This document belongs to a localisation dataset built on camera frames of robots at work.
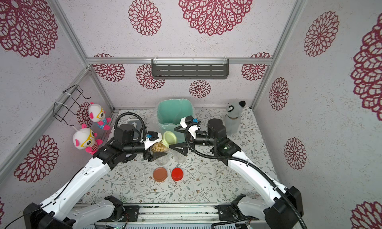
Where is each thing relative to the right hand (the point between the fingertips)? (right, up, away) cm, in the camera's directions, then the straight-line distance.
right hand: (173, 136), depth 62 cm
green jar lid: (-2, -1, +4) cm, 4 cm away
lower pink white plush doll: (-49, -3, +17) cm, 52 cm away
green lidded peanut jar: (-5, -4, +2) cm, 7 cm away
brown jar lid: (-11, -25, +26) cm, 37 cm away
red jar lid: (0, -24, +25) cm, 35 cm away
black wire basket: (-56, +19, +20) cm, 63 cm away
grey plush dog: (+36, +10, +36) cm, 52 cm away
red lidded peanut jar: (+1, -16, +30) cm, 34 cm away
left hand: (-6, -5, +10) cm, 12 cm away
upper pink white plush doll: (-52, +12, +31) cm, 61 cm away
